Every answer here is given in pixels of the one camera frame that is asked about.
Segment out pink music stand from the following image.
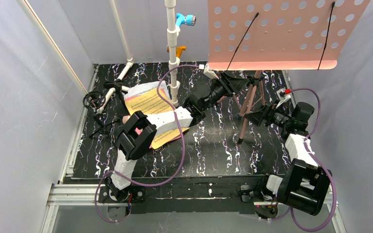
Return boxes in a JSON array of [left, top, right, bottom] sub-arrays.
[[207, 0, 371, 144]]

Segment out yellow sheet music page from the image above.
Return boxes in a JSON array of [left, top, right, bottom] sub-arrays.
[[125, 88, 192, 150]]

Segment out white sheet music page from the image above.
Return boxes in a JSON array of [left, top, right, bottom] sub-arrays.
[[123, 81, 170, 99]]

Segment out pink sheet music page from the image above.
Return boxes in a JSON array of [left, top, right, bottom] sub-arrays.
[[134, 88, 171, 136]]

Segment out pink microphone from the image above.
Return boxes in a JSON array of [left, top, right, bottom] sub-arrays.
[[122, 116, 130, 124]]

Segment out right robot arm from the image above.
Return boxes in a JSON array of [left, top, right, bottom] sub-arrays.
[[244, 102, 330, 216]]

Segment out orange clip on pipe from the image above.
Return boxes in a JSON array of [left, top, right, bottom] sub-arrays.
[[175, 46, 187, 58]]

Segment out blue clip on pipe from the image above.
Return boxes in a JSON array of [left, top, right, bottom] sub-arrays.
[[175, 13, 196, 27]]

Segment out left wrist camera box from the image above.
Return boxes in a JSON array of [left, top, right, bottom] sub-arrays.
[[199, 63, 219, 80]]

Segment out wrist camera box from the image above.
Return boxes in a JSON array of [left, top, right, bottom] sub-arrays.
[[276, 88, 292, 108], [199, 63, 219, 80]]

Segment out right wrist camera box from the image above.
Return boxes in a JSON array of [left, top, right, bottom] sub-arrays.
[[276, 88, 292, 108]]

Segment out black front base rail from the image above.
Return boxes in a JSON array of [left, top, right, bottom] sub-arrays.
[[96, 175, 287, 218]]

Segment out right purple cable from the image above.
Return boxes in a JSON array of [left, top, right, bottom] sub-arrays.
[[271, 87, 338, 233]]

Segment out white PVC pipe frame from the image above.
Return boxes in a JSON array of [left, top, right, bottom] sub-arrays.
[[17, 0, 181, 115]]

